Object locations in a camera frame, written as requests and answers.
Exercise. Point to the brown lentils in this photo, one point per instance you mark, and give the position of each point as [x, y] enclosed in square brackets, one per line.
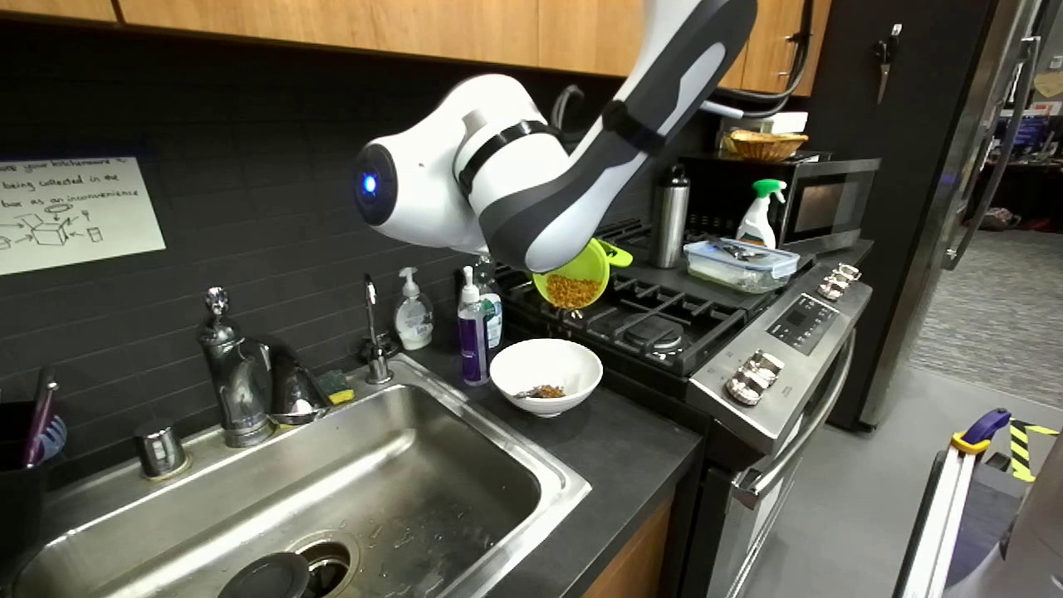
[547, 390]
[569, 289]

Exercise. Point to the small yellow-green bowl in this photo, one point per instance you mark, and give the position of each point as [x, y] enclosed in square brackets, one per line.
[579, 289]

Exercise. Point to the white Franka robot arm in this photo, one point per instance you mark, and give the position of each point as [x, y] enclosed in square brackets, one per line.
[485, 179]

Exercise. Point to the white bowl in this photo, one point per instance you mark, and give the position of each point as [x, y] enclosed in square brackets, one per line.
[565, 359]

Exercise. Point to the large green bowl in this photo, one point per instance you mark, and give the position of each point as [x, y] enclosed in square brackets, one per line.
[620, 255]

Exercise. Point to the green-capped dish soap bottle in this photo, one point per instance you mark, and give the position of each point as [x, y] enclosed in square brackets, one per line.
[494, 318]

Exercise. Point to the purple pump bottle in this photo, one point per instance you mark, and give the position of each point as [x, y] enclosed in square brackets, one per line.
[474, 344]

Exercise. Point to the clear soap dispenser bottle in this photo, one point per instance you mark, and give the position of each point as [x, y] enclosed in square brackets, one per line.
[414, 321]

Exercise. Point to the stainless steel thermos bottle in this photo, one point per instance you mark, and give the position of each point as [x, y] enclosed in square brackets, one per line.
[668, 221]

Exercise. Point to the glass container with blue lid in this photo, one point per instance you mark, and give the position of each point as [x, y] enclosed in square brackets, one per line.
[740, 264]

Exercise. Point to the yellow sponge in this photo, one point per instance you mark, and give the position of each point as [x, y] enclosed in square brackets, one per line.
[338, 390]

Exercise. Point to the silver stove knob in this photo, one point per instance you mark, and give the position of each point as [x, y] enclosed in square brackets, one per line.
[853, 274]
[834, 289]
[766, 366]
[741, 386]

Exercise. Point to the white spray bottle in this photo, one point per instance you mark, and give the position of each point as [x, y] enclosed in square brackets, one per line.
[759, 221]

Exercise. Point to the black faucet sprayer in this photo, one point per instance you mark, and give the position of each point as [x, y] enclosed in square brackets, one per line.
[292, 386]

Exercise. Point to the stainless steel sink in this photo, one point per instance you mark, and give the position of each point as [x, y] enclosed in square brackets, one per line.
[367, 500]

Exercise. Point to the stainless steel gas stove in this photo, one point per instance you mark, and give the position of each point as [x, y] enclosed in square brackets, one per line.
[798, 321]

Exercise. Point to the wooden base cabinet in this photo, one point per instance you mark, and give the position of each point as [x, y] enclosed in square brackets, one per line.
[636, 553]

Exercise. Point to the woven basket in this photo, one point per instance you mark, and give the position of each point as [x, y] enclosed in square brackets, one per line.
[766, 145]

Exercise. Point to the black microwave oven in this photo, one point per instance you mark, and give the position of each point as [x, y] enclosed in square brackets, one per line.
[826, 204]

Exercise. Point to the chrome faucet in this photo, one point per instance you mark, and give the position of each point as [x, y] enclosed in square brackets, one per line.
[233, 376]

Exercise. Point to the black refrigerator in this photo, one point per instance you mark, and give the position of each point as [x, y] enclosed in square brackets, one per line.
[917, 221]

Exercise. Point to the small metal sink cap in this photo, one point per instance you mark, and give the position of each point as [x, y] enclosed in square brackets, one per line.
[160, 454]

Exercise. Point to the hanging key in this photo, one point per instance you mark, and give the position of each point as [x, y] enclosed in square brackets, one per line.
[889, 61]

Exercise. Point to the purple pen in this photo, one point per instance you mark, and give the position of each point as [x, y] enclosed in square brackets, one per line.
[42, 426]

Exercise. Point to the yellow black striped sign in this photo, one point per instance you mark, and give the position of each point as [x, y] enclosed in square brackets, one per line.
[1024, 450]

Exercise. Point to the black utensil cup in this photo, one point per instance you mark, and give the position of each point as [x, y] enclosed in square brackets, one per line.
[20, 500]

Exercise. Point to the wooden wall cabinets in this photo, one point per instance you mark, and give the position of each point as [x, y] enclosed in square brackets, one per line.
[332, 17]

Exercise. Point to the white handwritten wall sign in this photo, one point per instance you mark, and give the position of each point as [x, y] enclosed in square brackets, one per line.
[79, 216]

